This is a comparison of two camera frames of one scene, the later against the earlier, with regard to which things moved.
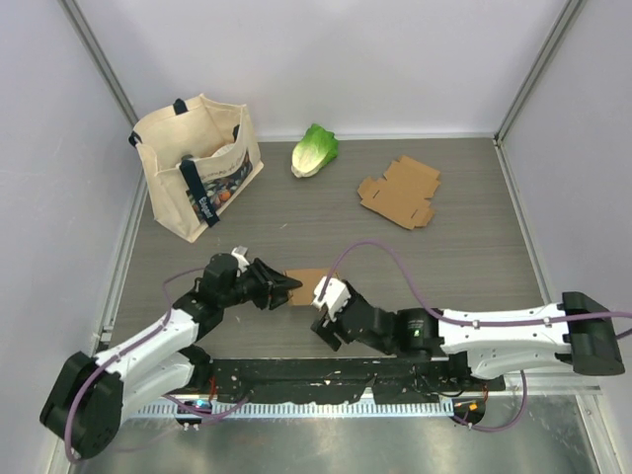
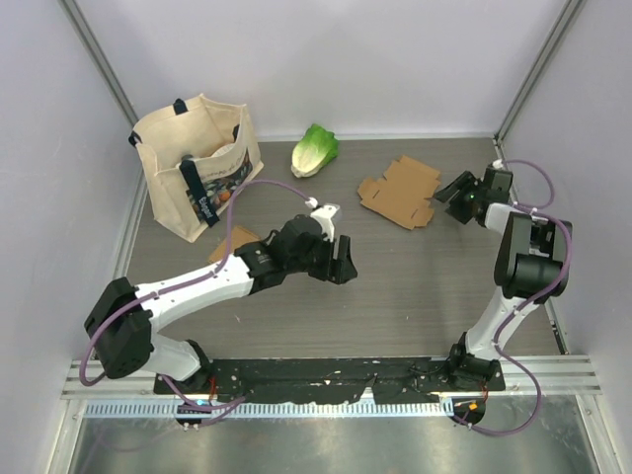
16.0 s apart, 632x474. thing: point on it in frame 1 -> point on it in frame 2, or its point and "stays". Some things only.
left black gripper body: [253, 286] -> [323, 265]
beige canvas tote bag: [195, 157] stays
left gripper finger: [277, 296] -> [347, 268]
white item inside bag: [223, 150] stays
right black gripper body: [326, 329] -> [461, 203]
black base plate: [402, 381] stays
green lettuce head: [316, 149] stays
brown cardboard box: [310, 279] -> [239, 237]
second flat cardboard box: [401, 196] stays
